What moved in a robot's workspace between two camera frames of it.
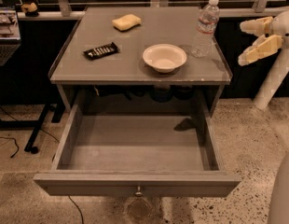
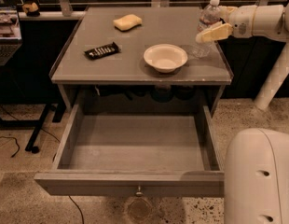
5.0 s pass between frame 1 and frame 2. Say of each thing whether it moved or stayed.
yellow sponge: stayed
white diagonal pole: stayed
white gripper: moved
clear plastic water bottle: stayed
